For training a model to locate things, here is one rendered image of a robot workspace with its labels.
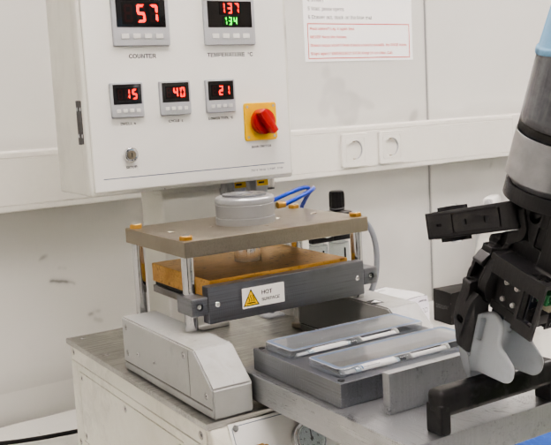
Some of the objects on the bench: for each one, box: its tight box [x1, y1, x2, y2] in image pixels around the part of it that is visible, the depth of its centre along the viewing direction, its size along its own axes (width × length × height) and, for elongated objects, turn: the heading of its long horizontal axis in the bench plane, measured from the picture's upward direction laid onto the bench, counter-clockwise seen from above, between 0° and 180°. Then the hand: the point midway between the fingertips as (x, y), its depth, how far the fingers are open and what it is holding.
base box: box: [71, 346, 232, 445], centre depth 119 cm, size 54×38×17 cm
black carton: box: [434, 283, 463, 325], centre depth 182 cm, size 6×9×7 cm
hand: (476, 372), depth 81 cm, fingers closed, pressing on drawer
